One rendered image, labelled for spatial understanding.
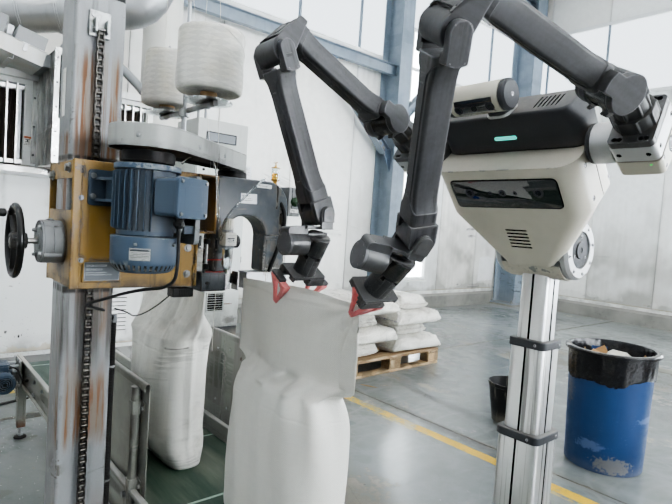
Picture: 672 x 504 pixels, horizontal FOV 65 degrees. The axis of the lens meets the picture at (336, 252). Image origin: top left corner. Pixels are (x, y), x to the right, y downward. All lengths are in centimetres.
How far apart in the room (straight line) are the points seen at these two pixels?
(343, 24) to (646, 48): 481
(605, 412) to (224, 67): 259
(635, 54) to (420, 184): 902
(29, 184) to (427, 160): 347
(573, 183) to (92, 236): 113
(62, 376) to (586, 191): 133
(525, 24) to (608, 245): 861
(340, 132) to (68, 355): 599
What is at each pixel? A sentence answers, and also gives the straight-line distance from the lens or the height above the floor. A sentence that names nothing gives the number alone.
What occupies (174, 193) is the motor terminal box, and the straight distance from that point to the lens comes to 120.
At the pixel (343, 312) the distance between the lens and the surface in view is 120.
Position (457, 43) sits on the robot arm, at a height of 151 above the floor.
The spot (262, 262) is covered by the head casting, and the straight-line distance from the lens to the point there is 163.
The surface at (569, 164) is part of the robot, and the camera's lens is 127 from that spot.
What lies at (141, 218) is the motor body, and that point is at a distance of 126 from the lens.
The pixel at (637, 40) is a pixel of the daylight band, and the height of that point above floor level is 438.
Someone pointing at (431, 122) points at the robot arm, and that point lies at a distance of 93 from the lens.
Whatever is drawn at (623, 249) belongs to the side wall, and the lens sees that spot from 941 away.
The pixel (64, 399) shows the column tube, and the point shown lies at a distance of 154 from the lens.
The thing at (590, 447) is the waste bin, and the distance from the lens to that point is 330.
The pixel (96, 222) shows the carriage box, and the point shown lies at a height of 119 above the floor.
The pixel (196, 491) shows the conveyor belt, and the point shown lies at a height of 38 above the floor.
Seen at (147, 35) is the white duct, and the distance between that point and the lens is 500.
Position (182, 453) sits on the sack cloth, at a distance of 195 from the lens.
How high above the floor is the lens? 122
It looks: 3 degrees down
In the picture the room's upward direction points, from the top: 4 degrees clockwise
